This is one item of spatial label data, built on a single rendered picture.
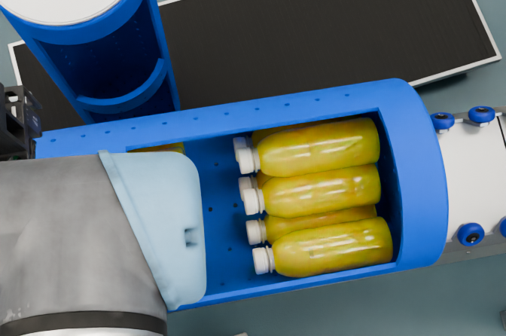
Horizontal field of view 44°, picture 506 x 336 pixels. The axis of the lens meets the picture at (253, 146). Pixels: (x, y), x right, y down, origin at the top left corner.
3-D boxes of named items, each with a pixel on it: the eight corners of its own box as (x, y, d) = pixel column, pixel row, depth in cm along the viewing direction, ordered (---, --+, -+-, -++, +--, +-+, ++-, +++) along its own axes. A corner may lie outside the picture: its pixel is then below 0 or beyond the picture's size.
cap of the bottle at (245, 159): (249, 140, 93) (237, 142, 93) (254, 160, 91) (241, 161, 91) (251, 158, 96) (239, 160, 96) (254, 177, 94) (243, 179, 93)
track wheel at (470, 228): (488, 227, 104) (483, 218, 106) (462, 231, 104) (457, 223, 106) (484, 245, 107) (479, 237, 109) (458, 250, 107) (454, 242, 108)
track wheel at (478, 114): (499, 121, 111) (500, 111, 110) (475, 125, 110) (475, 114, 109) (487, 112, 115) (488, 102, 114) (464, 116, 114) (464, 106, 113)
